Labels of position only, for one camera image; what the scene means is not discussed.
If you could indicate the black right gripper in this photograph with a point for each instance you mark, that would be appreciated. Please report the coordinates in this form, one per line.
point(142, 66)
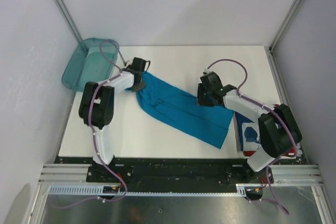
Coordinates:
point(200, 101)

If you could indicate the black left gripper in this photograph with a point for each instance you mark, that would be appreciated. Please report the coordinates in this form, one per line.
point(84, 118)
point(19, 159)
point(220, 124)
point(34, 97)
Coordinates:
point(140, 87)

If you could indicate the bright blue t-shirt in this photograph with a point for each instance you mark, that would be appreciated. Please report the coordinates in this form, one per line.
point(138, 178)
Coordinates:
point(178, 109)

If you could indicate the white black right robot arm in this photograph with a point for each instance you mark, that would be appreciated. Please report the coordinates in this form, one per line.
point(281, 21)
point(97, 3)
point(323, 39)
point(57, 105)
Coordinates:
point(251, 109)

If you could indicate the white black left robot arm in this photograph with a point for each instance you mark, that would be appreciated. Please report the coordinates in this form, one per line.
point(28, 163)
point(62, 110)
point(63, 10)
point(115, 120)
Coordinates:
point(97, 104)

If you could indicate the teal translucent plastic bin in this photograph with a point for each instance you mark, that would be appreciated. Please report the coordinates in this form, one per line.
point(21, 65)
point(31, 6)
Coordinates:
point(93, 60)

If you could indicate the folded navy printed t-shirt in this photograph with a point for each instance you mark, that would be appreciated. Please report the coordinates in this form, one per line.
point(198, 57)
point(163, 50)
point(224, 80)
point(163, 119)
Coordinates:
point(248, 133)

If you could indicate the folded red t-shirt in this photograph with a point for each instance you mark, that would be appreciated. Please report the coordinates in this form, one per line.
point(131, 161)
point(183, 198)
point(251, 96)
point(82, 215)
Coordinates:
point(278, 130)

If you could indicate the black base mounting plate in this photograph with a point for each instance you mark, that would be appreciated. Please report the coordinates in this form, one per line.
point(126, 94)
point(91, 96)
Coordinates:
point(134, 170)

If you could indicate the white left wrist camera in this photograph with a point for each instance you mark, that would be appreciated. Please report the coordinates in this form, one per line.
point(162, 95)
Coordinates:
point(128, 63)

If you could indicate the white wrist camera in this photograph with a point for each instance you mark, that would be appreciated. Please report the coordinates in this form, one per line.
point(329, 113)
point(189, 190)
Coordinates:
point(128, 63)
point(206, 71)

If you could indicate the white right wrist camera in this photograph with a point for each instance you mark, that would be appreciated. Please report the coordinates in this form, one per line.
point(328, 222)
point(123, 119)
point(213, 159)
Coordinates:
point(206, 71)

